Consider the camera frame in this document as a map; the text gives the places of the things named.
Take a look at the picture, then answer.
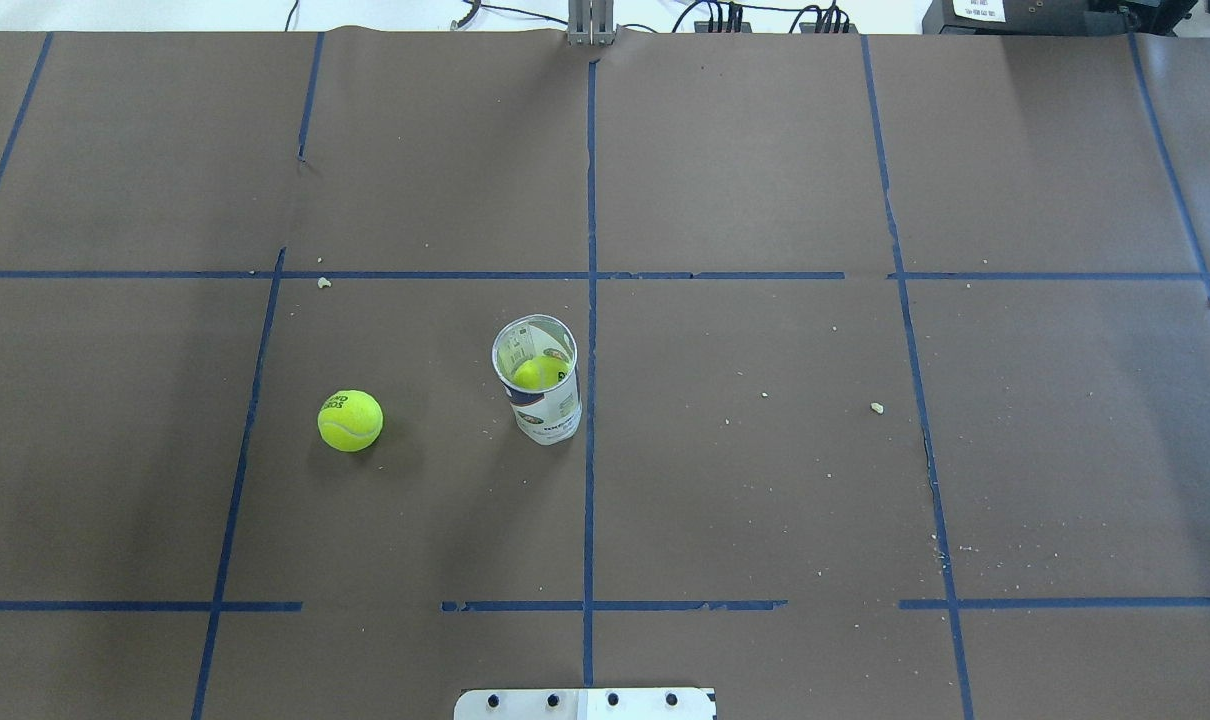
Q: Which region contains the clear tennis ball can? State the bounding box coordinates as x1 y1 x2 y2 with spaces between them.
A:
490 313 583 447

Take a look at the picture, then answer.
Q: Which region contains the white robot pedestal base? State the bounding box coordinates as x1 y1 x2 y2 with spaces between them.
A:
453 687 718 719

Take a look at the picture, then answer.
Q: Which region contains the yellow-green tennis ball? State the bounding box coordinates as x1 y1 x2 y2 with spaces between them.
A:
316 388 384 454

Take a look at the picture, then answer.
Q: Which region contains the black power strip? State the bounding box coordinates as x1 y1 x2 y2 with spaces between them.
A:
672 1 858 35

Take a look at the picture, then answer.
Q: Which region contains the aluminium frame post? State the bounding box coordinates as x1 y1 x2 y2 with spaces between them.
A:
567 0 618 46

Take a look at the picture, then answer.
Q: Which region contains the tennis ball inside can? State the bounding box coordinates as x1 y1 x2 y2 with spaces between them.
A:
512 355 570 394

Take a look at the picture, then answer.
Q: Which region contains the black equipment box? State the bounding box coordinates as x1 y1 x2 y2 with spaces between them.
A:
921 1 1195 38

